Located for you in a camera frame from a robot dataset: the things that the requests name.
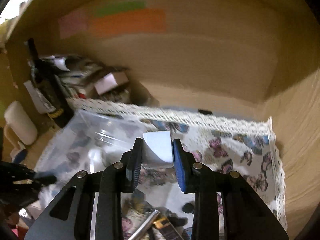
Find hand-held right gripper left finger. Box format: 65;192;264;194
24;137;143;240

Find orange paper sheet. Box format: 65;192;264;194
90;8;167;38

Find green paper sheet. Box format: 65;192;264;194
96;0;147;18

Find butterfly print lace tablecloth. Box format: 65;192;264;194
25;97;288;240

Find small black round object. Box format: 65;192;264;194
182;202;195;214

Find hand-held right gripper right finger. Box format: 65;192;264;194
171;138;289;240

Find yellow and black tool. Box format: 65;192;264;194
153;216;184;240

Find clear plastic storage box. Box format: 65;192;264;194
35;109;160;200

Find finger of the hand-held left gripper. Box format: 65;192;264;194
0;162;57;208

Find pile of papers and packets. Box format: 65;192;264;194
24;54;105;113

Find pink paper sheet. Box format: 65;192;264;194
59;10;89;39

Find silver metal tube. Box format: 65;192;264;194
130;209;160;240

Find dark glass bottle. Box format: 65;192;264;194
27;38;74;128

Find open cardboard box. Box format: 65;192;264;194
93;66;130;96

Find small white box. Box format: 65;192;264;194
141;131;174;169

